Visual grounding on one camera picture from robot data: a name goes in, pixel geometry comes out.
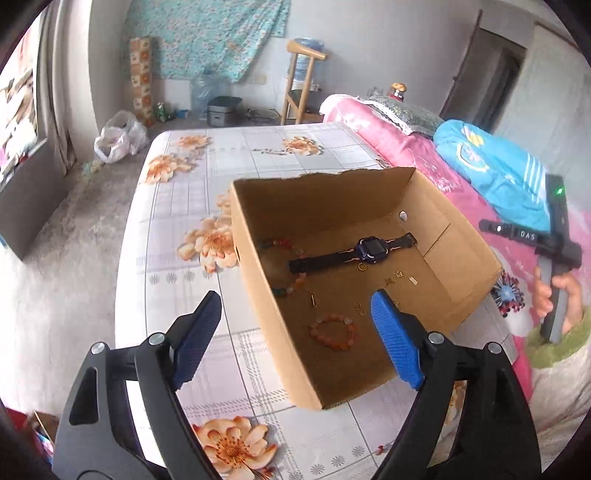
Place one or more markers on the pink floral blanket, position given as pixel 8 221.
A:
pixel 401 147

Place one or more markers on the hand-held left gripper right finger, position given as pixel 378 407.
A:
pixel 397 341

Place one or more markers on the dark wooden door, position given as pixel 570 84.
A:
pixel 485 69

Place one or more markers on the person's right forearm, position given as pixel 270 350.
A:
pixel 558 392

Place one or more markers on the floral plaid mat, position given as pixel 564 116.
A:
pixel 161 240

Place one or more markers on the gold knot charm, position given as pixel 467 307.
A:
pixel 390 278

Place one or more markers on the grey metal bin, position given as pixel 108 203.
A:
pixel 221 113

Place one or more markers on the mushroom figurine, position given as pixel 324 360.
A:
pixel 398 90

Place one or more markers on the white plastic bag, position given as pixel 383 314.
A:
pixel 117 138

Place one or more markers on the blue water jug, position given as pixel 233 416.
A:
pixel 307 69

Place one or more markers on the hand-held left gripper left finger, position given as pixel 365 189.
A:
pixel 198 337

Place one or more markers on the teal floral wall cloth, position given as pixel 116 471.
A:
pixel 207 37

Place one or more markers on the wall socket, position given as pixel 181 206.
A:
pixel 258 79

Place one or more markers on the square kids wristwatch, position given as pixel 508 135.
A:
pixel 369 247

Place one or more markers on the dark low cabinet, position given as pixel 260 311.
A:
pixel 23 207

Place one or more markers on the green lace-edged pillow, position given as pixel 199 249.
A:
pixel 406 113

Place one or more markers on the person's right hand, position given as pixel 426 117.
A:
pixel 572 300

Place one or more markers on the wooden chair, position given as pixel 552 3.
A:
pixel 295 92

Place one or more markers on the gold earring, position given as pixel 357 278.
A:
pixel 359 308
pixel 314 299

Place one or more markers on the checkered patterned roll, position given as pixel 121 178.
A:
pixel 141 78

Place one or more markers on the brown cardboard box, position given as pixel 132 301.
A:
pixel 332 203

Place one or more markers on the white wardrobe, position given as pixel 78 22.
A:
pixel 545 92

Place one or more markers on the small cardboard carton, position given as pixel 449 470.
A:
pixel 41 438

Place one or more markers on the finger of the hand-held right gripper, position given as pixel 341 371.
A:
pixel 496 227

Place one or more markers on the clear large water bottle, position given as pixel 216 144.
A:
pixel 203 92

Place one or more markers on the grey curtain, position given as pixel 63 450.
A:
pixel 55 115

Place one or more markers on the blue garment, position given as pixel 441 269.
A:
pixel 498 175

